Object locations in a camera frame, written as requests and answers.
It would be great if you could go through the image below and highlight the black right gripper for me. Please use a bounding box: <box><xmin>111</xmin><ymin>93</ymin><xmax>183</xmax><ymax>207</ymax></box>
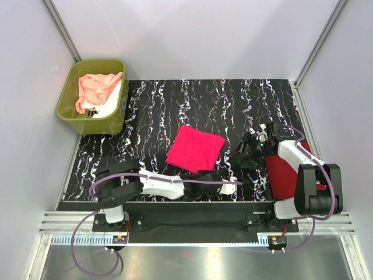
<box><xmin>228</xmin><ymin>132</ymin><xmax>274</xmax><ymax>170</ymax></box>

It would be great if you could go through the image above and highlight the bright pink t shirt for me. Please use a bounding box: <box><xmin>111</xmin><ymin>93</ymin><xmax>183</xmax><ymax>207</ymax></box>
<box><xmin>166</xmin><ymin>125</ymin><xmax>225</xmax><ymax>173</ymax></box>

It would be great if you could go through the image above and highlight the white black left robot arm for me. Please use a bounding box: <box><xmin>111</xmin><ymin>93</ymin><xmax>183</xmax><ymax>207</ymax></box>
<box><xmin>89</xmin><ymin>159</ymin><xmax>242</xmax><ymax>231</ymax></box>

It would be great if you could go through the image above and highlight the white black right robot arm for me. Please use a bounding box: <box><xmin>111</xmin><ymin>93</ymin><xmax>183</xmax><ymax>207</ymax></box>
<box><xmin>230</xmin><ymin>121</ymin><xmax>343</xmax><ymax>232</ymax></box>

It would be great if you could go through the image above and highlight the dark red folded t shirt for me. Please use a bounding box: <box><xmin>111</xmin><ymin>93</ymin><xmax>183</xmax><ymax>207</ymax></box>
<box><xmin>261</xmin><ymin>140</ymin><xmax>326</xmax><ymax>201</ymax></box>

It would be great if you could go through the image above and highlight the white cloth in tub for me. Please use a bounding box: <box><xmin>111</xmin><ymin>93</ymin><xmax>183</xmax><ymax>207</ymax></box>
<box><xmin>82</xmin><ymin>80</ymin><xmax>122</xmax><ymax>118</ymax></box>

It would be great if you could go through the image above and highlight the olive green plastic tub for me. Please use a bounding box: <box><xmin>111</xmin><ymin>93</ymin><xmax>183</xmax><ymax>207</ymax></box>
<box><xmin>56</xmin><ymin>58</ymin><xmax>129</xmax><ymax>135</ymax></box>

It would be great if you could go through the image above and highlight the peach pink cloth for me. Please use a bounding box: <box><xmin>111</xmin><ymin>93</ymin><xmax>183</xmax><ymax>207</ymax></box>
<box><xmin>75</xmin><ymin>72</ymin><xmax>123</xmax><ymax>114</ymax></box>

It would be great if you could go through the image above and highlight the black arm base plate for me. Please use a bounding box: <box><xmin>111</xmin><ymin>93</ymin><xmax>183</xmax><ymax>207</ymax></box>
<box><xmin>92</xmin><ymin>202</ymin><xmax>299</xmax><ymax>245</ymax></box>

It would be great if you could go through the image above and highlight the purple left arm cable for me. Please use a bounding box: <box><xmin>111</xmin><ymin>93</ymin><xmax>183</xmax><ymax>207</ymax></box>
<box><xmin>71</xmin><ymin>173</ymin><xmax>242</xmax><ymax>277</ymax></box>

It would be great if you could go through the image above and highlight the white slotted cable duct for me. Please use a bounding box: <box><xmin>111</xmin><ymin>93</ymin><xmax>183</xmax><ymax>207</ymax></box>
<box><xmin>51</xmin><ymin>233</ymin><xmax>288</xmax><ymax>246</ymax></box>

